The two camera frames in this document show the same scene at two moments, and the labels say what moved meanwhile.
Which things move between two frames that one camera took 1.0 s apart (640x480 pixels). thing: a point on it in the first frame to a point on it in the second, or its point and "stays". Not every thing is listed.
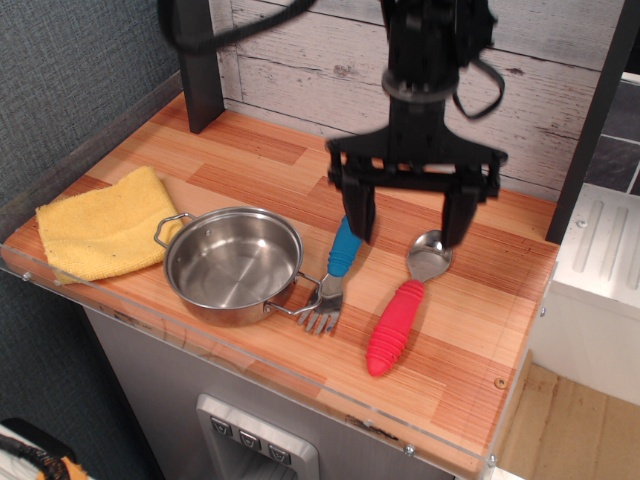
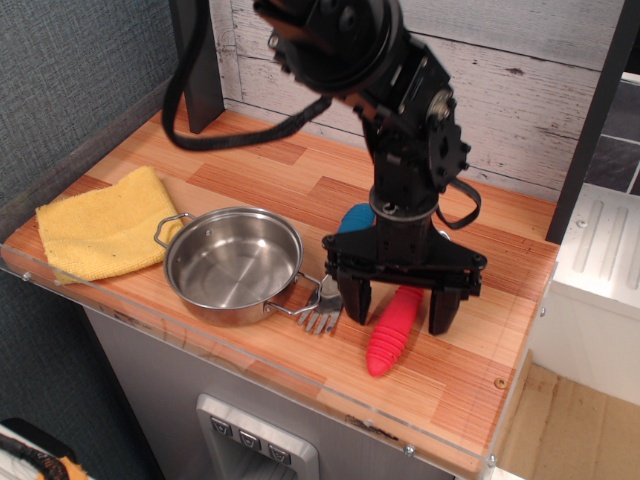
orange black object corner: x=50 y=466 stays
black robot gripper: x=416 y=149 to x=410 y=252
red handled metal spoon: x=428 y=255 stays
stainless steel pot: x=237 y=267 stays
